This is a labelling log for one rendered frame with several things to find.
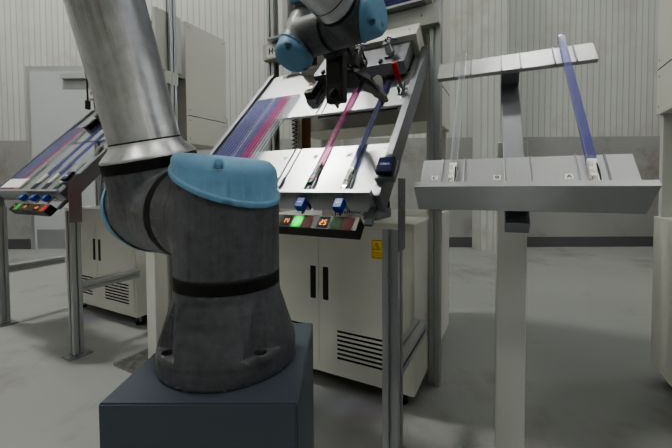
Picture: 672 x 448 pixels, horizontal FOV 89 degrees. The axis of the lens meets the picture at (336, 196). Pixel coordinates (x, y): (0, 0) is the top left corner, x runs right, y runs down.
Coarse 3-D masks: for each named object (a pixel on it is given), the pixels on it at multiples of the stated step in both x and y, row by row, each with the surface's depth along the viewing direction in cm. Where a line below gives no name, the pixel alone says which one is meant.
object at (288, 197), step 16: (288, 192) 90; (304, 192) 87; (320, 192) 85; (336, 192) 83; (352, 192) 81; (368, 192) 79; (288, 208) 96; (320, 208) 91; (352, 208) 86; (368, 208) 84
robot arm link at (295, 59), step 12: (300, 12) 66; (288, 24) 65; (300, 24) 63; (312, 24) 61; (288, 36) 63; (300, 36) 63; (312, 36) 62; (276, 48) 65; (288, 48) 64; (300, 48) 63; (312, 48) 64; (324, 48) 63; (288, 60) 66; (300, 60) 65; (312, 60) 66; (300, 72) 68
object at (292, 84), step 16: (288, 80) 145; (304, 80) 139; (384, 80) 117; (272, 96) 140; (304, 96) 130; (368, 96) 113; (400, 96) 106; (304, 112) 121; (320, 112) 117; (336, 112) 114; (352, 112) 111; (368, 112) 114
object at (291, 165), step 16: (384, 144) 93; (272, 160) 107; (288, 160) 103; (304, 160) 101; (336, 160) 95; (368, 160) 91; (288, 176) 98; (304, 176) 96; (320, 176) 93; (336, 176) 91; (368, 176) 86
